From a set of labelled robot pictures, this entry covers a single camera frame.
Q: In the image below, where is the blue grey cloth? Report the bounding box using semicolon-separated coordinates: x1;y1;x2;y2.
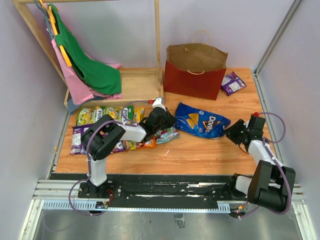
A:
67;97;84;115

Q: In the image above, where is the yellow snack pack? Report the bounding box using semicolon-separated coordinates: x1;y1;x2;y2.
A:
133;107;145;123

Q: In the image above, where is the purple snack bag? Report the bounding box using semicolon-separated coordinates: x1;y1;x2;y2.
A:
220;71;247;96
69;124;91;156

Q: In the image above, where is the red brown paper bag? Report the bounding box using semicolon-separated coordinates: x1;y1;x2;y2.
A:
163;30;228;101

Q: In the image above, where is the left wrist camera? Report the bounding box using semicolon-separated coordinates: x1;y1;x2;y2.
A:
148;96;166;110

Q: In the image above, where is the wooden clothes rack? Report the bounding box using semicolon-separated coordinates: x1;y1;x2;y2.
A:
13;0;164;108

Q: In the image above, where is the orange Fox's candy bag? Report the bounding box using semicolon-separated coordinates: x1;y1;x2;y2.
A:
122;138;157;151

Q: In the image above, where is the pink shirt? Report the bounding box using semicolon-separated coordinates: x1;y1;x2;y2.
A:
51;39;123;105

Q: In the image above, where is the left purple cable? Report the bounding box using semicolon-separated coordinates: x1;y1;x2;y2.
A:
68;99;153;217

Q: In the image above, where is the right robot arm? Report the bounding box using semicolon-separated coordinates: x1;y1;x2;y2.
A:
224;112;296;215

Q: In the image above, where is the yellow hanger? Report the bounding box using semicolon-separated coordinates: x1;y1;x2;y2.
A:
38;0;73;68

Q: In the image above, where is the aluminium frame post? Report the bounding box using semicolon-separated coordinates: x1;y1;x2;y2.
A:
253;0;305;76

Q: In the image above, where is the green shirt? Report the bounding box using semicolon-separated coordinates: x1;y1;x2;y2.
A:
48;3;122;95

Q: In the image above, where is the green Fox's candy bag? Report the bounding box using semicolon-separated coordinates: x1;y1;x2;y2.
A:
102;105;135;126
76;106;105;126

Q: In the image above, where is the grey hanger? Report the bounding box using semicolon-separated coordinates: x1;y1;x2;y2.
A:
33;0;59;40

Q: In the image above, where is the blue snack pack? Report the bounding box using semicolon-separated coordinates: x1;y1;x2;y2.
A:
174;102;231;139

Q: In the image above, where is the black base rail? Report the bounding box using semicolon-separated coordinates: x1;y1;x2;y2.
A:
77;174;247;212

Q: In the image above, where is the teal mint Fox's candy bag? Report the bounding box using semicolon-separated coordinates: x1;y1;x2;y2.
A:
155;126;180;145

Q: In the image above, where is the purple Fox's candy bag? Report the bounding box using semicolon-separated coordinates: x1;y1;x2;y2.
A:
111;140;126;154

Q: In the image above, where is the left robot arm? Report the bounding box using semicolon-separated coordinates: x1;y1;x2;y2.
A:
81;107;176;198

